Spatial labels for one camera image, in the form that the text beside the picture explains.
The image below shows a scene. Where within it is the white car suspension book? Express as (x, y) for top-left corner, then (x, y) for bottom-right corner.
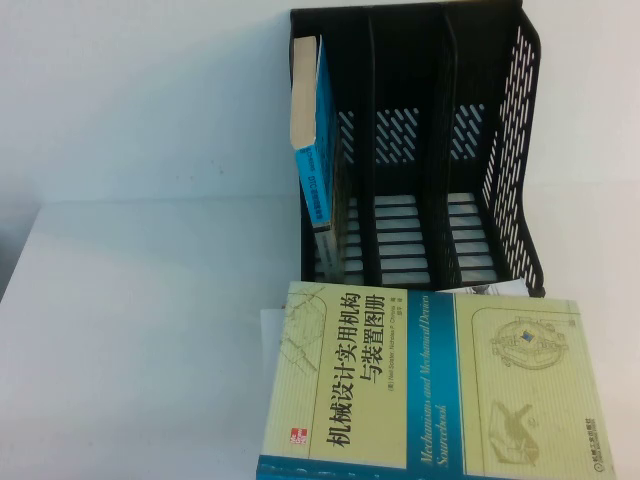
(259, 278), (529, 351)

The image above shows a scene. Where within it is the yellow-green mechanical design book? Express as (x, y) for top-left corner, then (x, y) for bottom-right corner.
(254, 279), (615, 480)

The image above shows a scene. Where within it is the black plastic book stand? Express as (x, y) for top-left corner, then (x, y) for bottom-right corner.
(288, 0), (549, 301)

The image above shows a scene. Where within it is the thick book with blue cover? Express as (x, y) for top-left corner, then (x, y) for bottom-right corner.
(289, 35), (349, 282)

